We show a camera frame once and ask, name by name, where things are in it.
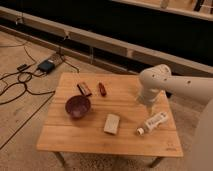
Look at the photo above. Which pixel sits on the dark power adapter box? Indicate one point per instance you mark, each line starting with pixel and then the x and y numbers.
pixel 46 66

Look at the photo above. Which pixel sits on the brown chocolate bar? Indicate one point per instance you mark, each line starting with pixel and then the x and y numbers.
pixel 83 88

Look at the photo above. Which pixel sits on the purple bowl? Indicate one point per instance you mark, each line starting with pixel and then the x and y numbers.
pixel 78 106

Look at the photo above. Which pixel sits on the beige sponge block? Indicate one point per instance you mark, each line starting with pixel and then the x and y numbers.
pixel 111 124

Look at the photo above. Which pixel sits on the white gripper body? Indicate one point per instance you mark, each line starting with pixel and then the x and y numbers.
pixel 147 99

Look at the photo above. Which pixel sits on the clear plastic bottle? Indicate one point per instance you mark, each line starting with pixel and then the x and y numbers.
pixel 152 123

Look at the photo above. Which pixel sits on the small black plug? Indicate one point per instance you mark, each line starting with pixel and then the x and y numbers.
pixel 22 67

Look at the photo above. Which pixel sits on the wooden table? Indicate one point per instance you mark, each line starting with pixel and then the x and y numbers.
pixel 61 133

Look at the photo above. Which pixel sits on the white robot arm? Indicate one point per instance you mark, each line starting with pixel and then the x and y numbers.
pixel 159 78

